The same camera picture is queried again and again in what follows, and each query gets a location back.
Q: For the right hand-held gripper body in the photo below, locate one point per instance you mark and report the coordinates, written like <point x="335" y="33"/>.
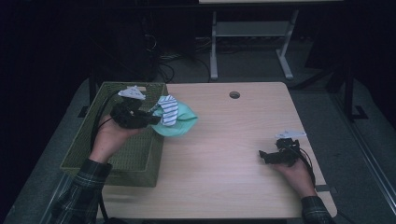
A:
<point x="288" y="154"/>

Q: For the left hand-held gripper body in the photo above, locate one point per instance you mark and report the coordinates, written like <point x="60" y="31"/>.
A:
<point x="129" y="115"/>

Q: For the mint green baby garment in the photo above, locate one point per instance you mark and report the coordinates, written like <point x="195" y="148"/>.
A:
<point x="183" y="121"/>

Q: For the green woven basket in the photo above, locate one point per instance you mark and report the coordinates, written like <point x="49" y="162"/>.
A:
<point x="137" y="152"/>

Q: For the person's right hand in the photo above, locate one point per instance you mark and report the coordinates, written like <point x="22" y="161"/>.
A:
<point x="299" y="179"/>

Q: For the person's left hand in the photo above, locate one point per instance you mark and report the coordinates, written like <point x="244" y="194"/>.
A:
<point x="107" y="140"/>

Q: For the black metal stand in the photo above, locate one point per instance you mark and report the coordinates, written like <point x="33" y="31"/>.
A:
<point x="348" y="93"/>

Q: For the white metal stand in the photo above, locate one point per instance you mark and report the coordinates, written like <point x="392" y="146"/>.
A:
<point x="249" y="29"/>

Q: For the metal floor rail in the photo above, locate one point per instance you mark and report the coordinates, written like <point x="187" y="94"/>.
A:
<point x="367" y="155"/>
<point x="53" y="205"/>

